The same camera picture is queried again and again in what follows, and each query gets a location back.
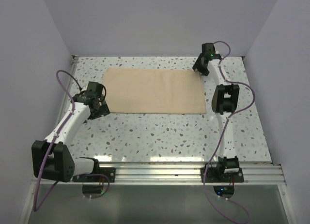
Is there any beige cloth wrap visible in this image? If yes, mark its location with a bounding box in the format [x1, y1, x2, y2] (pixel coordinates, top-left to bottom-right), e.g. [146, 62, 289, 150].
[103, 68, 206, 114]

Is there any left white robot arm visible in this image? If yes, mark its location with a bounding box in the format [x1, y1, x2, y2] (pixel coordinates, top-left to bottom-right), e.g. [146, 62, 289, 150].
[31, 82, 110, 182]

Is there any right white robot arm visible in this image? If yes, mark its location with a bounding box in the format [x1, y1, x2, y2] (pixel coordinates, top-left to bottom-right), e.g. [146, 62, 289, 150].
[192, 43, 239, 182]

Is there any left aluminium side rail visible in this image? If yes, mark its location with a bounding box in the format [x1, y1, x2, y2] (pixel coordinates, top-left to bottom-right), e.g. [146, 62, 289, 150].
[46, 55, 79, 162]

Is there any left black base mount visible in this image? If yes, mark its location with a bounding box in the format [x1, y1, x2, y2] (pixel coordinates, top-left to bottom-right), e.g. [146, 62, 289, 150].
[72, 167, 116, 183]

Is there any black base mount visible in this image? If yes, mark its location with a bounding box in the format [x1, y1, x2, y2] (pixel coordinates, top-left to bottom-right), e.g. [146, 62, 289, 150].
[72, 167, 116, 183]
[200, 164, 245, 183]

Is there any aluminium front rail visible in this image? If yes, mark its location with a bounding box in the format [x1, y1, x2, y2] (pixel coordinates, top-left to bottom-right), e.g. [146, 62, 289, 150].
[31, 161, 288, 186]

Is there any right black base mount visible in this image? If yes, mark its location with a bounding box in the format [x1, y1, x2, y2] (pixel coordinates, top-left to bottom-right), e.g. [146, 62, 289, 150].
[200, 164, 245, 183]

